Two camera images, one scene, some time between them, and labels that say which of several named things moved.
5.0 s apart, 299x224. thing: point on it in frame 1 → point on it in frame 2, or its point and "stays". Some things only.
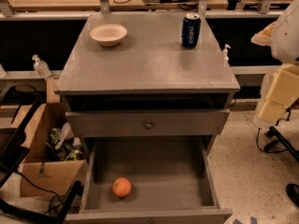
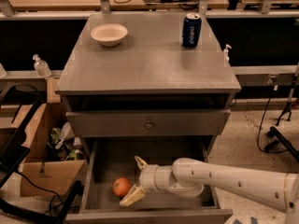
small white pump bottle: (225, 56) stays
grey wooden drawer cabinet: (145, 109) stays
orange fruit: (121, 187) stays
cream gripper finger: (283, 91) → (141, 163)
